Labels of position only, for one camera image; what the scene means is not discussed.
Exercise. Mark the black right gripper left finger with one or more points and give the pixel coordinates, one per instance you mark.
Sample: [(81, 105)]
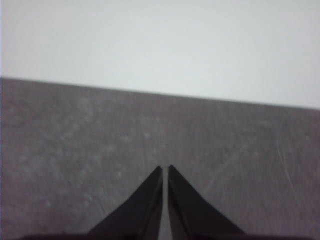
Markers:
[(140, 212)]

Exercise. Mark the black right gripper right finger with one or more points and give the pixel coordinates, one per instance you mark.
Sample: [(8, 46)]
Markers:
[(192, 212)]

